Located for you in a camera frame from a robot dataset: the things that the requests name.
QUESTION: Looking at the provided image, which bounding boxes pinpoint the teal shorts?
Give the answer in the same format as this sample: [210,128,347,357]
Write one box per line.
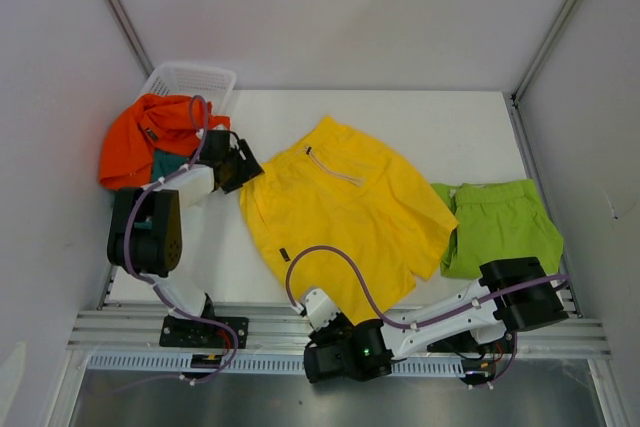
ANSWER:
[108,148,189,213]

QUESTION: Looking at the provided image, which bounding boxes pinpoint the orange shorts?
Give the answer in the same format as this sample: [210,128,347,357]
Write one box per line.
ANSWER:
[99,93,231,191]

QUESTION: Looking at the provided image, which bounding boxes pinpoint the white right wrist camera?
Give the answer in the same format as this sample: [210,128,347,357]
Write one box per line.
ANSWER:
[293,288,341,331]

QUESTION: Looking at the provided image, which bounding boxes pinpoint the aluminium corner post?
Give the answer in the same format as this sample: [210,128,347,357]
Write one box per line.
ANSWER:
[511,0,584,108]
[103,0,154,76]

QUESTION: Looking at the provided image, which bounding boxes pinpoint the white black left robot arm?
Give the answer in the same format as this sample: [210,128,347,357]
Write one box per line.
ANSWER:
[107,130,264,347]

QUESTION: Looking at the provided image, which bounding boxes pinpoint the aluminium corner post left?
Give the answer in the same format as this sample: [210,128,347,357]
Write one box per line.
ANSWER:
[103,0,154,76]

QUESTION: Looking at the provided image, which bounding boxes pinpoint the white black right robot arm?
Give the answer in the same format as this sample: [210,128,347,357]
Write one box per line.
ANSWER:
[303,258,570,384]

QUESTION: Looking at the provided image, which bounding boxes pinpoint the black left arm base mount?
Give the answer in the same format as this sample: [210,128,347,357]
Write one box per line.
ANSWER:
[159,298,249,350]

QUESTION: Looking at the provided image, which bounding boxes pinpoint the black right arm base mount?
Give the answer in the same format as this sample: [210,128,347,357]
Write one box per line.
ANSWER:
[427,332,514,360]

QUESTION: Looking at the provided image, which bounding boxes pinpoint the white slotted cable duct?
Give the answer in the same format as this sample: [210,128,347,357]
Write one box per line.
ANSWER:
[87,351,464,378]

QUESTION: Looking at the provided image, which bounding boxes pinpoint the yellow shorts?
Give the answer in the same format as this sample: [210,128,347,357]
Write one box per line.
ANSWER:
[239,117,458,323]

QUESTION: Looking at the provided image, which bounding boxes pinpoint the white plastic laundry basket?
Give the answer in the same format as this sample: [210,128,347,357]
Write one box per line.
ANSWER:
[139,61,237,116]

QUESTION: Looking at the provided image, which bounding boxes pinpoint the aluminium frame rail front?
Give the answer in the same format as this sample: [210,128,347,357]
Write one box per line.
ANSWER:
[67,303,612,360]

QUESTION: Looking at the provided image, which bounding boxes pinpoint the lime green shorts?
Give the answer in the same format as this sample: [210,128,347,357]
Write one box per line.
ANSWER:
[433,179,564,280]

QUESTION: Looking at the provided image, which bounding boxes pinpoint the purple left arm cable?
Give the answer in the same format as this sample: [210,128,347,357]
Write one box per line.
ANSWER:
[107,94,240,394]

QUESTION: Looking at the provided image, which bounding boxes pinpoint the aluminium corner post right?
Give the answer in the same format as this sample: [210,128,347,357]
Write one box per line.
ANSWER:
[511,0,584,108]

